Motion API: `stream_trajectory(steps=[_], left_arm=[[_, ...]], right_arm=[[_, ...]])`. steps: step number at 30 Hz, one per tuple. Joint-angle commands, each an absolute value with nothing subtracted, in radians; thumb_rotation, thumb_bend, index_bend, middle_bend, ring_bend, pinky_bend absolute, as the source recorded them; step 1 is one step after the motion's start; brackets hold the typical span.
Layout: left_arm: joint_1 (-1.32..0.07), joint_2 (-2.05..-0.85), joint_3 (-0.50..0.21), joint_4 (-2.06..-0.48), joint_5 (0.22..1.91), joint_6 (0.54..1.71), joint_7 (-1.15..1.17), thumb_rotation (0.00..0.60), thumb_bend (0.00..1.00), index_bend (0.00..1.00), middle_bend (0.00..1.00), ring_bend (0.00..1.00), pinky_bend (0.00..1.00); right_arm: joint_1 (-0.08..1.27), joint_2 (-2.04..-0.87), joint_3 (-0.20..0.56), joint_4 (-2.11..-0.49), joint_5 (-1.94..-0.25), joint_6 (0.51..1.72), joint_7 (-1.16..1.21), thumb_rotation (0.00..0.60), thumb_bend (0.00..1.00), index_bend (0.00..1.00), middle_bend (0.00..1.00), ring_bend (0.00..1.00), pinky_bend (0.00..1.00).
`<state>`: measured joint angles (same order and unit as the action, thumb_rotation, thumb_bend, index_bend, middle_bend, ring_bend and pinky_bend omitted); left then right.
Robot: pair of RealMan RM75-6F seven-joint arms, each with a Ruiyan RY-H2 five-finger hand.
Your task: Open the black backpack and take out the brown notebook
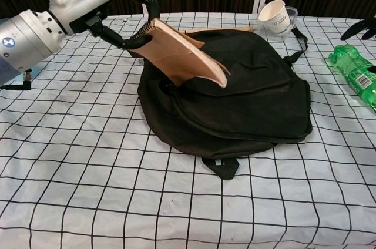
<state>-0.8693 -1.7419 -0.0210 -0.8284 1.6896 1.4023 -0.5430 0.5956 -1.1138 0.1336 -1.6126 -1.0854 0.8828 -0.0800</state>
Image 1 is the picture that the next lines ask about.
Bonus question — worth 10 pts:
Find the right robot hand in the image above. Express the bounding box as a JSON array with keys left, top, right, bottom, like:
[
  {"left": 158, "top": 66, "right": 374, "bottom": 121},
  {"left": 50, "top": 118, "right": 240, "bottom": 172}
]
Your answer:
[{"left": 340, "top": 19, "right": 376, "bottom": 75}]

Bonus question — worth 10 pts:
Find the brown kraft spiral notebook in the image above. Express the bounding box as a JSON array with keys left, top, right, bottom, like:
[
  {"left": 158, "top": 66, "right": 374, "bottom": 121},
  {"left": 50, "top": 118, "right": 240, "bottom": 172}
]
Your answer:
[{"left": 129, "top": 17, "right": 231, "bottom": 89}]

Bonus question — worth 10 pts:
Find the black backpack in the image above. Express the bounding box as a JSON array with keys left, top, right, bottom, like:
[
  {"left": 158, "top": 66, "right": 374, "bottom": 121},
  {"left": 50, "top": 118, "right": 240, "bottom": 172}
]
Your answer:
[{"left": 137, "top": 27, "right": 313, "bottom": 181}]

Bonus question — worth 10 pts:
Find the green plastic bottle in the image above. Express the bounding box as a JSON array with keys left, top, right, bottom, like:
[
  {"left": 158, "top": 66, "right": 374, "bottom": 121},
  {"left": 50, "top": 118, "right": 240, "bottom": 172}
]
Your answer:
[{"left": 327, "top": 44, "right": 376, "bottom": 116}]

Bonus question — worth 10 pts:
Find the clear plastic container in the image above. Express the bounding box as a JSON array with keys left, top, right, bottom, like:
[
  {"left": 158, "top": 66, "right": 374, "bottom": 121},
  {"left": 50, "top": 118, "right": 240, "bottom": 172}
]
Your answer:
[{"left": 256, "top": 5, "right": 299, "bottom": 37}]

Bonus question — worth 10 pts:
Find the white paper cup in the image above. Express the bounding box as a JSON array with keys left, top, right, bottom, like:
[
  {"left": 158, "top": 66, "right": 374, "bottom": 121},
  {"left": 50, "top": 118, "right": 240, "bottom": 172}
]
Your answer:
[{"left": 258, "top": 0, "right": 292, "bottom": 37}]

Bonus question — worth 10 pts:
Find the wooden stick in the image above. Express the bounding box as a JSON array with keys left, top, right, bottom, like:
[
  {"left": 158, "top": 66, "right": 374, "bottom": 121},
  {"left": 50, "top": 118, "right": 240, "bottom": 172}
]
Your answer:
[{"left": 179, "top": 26, "right": 254, "bottom": 35}]

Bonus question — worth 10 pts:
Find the white black-grid tablecloth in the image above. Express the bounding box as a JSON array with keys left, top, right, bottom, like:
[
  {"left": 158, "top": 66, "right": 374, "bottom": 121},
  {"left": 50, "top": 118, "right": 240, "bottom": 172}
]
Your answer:
[{"left": 0, "top": 11, "right": 376, "bottom": 249}]

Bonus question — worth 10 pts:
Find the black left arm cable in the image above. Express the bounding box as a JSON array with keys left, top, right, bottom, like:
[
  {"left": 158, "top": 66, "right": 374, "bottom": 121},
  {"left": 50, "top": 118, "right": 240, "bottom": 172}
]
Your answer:
[{"left": 0, "top": 71, "right": 33, "bottom": 91}]

